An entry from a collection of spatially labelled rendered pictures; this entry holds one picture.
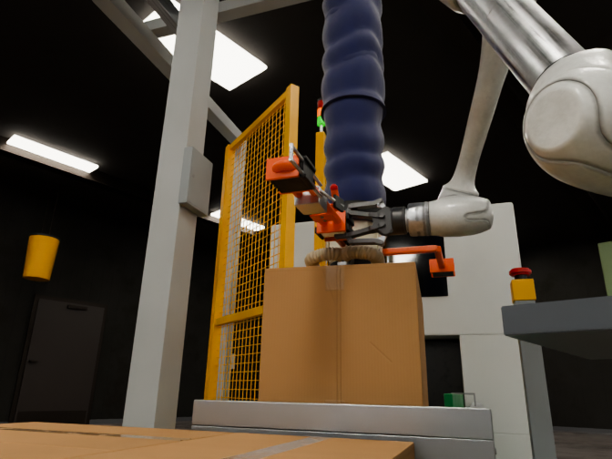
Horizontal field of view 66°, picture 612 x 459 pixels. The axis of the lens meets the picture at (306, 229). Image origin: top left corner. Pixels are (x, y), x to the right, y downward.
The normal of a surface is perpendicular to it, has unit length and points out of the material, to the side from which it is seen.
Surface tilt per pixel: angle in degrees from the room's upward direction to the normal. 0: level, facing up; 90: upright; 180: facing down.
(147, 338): 90
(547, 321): 90
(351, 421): 90
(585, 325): 90
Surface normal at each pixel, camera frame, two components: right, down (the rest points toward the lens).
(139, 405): -0.33, -0.32
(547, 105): -0.90, -0.05
